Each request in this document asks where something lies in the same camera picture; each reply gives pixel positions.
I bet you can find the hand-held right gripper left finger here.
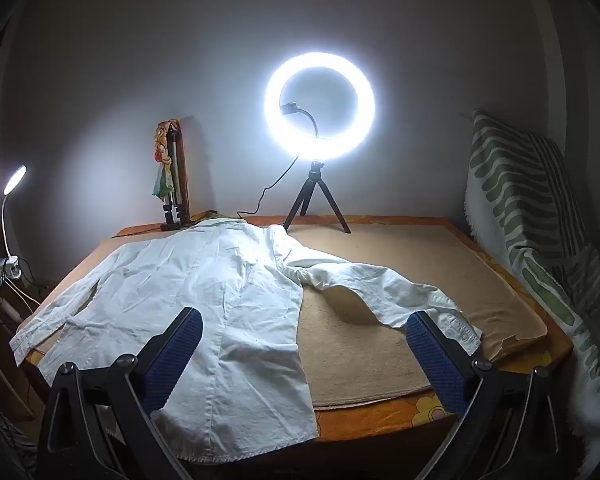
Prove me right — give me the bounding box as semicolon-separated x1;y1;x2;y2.
35;306;204;480

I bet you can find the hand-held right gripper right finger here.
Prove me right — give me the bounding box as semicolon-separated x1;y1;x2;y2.
404;310;566;480

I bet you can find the white shirt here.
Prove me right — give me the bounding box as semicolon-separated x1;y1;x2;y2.
10;218;483;466

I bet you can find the beige blanket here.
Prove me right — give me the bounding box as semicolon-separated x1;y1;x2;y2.
275;222;548;408

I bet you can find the folded metal tripod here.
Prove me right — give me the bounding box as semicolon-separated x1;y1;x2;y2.
160;127;187;232

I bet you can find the green patterned white pillow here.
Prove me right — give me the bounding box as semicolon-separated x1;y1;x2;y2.
462;109;600;461

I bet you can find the colourful scarf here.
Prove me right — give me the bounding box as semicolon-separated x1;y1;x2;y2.
151;119;182;198

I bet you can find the white desk lamp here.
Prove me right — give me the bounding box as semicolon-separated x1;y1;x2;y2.
0;165;28;281

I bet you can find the black gooseneck phone holder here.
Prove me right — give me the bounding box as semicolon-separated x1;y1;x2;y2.
280;101;322;140

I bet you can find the black power cable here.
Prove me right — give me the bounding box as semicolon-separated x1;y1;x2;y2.
237;155;301;218

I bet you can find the white ring light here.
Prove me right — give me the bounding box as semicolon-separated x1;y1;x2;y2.
264;52;377;163

